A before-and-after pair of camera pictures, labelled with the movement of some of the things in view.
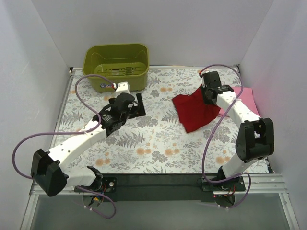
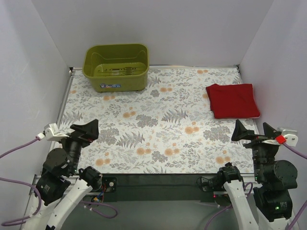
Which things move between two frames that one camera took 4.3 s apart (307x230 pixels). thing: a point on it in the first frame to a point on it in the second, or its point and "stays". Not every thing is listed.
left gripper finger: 141,112 to 79,131
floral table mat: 160,143 stays
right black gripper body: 207,95 to 258,141
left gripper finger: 141,105 to 91,129
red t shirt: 193,111 to 232,100
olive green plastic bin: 119,63 stays
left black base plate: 107,184 stays
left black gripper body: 138,109 to 78,135
